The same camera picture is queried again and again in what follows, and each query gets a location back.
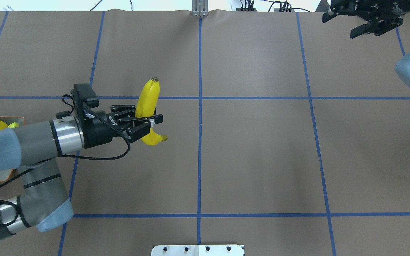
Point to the black cable hub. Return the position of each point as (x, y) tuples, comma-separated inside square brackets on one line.
[(245, 6), (281, 6)]

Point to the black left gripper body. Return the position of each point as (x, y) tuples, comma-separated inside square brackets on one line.
[(96, 134)]

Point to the far black cable hub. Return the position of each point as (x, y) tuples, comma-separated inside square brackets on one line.
[(281, 6)]

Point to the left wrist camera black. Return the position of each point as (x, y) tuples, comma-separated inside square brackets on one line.
[(84, 98)]

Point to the aluminium frame post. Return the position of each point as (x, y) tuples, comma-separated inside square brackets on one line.
[(199, 8)]

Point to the near black cable hub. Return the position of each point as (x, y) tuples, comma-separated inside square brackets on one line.
[(245, 6)]

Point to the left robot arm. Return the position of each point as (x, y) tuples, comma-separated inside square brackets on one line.
[(36, 196)]

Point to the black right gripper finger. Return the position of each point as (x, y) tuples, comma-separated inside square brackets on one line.
[(345, 8), (376, 27)]

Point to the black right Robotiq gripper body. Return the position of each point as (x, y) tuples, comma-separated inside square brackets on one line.
[(386, 13)]

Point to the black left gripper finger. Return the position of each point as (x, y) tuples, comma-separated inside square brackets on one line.
[(142, 128), (122, 113)]

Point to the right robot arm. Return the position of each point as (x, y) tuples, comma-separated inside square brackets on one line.
[(402, 67)]

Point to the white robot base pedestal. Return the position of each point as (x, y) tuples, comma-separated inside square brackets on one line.
[(199, 250)]

